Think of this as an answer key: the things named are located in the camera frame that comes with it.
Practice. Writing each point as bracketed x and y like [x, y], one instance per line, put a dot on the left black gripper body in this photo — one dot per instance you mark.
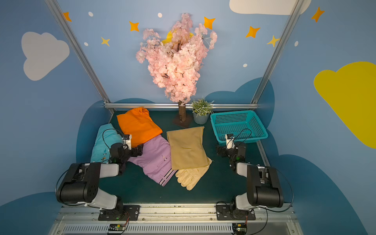
[134, 151]

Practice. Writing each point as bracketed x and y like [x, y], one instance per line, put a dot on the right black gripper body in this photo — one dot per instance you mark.
[224, 150]

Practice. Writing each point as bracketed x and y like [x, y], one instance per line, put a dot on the purple striped pants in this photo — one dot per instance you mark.
[156, 160]

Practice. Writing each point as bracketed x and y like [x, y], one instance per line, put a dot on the teal plastic basket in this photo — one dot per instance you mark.
[246, 126]

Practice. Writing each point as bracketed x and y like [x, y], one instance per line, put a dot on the tan long pants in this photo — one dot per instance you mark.
[186, 146]

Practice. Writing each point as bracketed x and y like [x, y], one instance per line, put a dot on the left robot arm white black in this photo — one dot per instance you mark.
[80, 184]

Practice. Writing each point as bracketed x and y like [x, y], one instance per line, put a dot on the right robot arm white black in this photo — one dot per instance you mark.
[263, 188]

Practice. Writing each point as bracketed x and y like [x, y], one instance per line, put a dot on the folded orange garment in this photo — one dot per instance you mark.
[138, 123]

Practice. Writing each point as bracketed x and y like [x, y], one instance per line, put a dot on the folded teal garment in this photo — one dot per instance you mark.
[106, 137]

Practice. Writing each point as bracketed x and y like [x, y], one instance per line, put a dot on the cream leather glove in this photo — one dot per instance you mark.
[188, 178]

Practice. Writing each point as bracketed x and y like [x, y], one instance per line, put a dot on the small potted green plant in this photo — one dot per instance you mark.
[202, 110]

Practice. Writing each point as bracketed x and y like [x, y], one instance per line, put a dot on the right green circuit board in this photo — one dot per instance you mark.
[239, 229]

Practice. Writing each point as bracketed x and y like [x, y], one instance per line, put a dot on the green circuit board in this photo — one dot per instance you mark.
[239, 229]
[116, 228]

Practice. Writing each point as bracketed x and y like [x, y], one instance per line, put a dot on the left green circuit board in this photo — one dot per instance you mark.
[116, 228]

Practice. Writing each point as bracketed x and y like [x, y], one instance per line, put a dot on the pink blossom artificial tree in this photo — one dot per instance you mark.
[175, 65]

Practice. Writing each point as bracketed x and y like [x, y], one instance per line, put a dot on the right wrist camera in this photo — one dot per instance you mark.
[229, 141]

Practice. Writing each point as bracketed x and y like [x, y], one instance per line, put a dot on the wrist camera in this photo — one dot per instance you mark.
[229, 141]
[126, 140]

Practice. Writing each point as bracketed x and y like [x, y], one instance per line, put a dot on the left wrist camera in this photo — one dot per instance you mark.
[126, 140]

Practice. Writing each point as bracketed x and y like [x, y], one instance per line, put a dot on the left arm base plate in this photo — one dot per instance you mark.
[122, 213]

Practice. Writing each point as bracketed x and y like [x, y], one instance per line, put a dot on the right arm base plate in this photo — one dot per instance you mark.
[228, 212]

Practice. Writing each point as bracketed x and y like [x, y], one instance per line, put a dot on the aluminium front rail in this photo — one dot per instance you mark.
[174, 219]

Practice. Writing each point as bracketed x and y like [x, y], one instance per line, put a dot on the right aluminium frame post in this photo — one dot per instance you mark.
[288, 29]

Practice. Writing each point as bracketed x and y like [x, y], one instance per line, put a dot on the aluminium frame post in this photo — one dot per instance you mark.
[64, 24]
[288, 29]

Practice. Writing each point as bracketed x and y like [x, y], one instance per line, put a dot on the left aluminium frame post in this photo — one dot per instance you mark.
[64, 24]

